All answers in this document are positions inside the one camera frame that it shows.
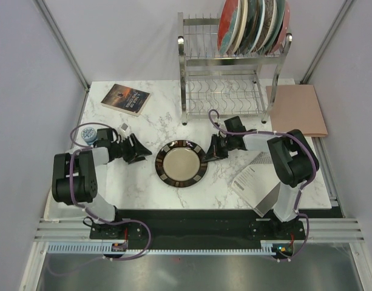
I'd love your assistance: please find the paperback book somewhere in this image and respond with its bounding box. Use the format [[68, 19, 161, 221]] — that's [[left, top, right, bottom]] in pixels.
[[101, 84, 151, 116]]

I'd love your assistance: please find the brown floral pattern plate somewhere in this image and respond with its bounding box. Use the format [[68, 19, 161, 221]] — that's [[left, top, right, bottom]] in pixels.
[[256, 0, 278, 54]]

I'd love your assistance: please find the white watermelon pattern plate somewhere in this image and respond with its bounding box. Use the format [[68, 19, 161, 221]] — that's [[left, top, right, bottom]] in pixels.
[[248, 0, 266, 53]]

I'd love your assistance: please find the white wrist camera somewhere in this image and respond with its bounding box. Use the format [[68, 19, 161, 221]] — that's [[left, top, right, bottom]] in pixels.
[[118, 123, 132, 138], [217, 130, 226, 139]]

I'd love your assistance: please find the steel two-tier dish rack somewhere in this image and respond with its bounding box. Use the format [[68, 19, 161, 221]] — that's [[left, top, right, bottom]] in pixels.
[[177, 12, 293, 125]]

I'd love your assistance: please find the black rim beige plate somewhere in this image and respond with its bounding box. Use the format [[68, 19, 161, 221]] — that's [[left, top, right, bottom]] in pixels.
[[155, 139, 208, 188]]

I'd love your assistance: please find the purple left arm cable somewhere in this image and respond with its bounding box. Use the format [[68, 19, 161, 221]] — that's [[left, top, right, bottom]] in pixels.
[[69, 122, 120, 227]]

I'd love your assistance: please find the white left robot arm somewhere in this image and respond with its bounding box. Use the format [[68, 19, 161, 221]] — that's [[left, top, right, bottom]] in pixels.
[[51, 127, 152, 238]]

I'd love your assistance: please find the red plate blue flower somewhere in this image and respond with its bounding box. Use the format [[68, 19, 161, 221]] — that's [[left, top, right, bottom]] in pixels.
[[217, 0, 242, 55]]

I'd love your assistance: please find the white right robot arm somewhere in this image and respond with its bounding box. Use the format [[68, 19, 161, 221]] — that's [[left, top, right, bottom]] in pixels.
[[203, 109, 319, 239]]

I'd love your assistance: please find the cream and pink plate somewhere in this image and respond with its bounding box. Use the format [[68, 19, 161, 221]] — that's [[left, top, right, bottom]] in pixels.
[[228, 0, 249, 55]]

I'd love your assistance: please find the teal green plate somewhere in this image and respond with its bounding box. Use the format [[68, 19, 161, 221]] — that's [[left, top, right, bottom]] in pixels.
[[263, 0, 285, 55]]

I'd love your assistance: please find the pink plate in rack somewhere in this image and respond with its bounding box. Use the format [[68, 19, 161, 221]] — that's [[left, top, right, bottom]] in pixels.
[[269, 1, 291, 54]]

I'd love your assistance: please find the light blue cable duct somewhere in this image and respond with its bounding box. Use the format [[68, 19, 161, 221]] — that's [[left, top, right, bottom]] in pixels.
[[47, 242, 276, 256]]

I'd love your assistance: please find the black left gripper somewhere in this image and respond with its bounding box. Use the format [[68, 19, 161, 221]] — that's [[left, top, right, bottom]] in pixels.
[[112, 133, 152, 164]]

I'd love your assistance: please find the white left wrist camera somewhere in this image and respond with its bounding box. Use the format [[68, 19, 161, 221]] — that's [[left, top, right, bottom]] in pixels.
[[118, 123, 132, 138]]

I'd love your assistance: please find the white grey booklet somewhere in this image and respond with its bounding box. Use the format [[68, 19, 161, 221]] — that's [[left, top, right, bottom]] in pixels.
[[231, 152, 280, 218]]

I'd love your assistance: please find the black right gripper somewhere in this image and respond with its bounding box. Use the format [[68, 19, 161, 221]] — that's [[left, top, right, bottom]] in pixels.
[[204, 134, 234, 163]]

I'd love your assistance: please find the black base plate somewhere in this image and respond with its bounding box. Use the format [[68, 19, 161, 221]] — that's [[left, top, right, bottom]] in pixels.
[[90, 209, 305, 249]]

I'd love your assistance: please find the blue white ceramic jar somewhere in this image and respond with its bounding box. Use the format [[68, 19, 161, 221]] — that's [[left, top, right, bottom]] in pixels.
[[81, 127, 97, 147]]

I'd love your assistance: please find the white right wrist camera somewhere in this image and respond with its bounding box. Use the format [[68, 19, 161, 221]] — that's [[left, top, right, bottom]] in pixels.
[[217, 130, 226, 139]]

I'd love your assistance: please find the dark blue blossom plate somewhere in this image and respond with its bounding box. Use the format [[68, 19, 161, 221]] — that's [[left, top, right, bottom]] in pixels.
[[238, 0, 261, 55]]

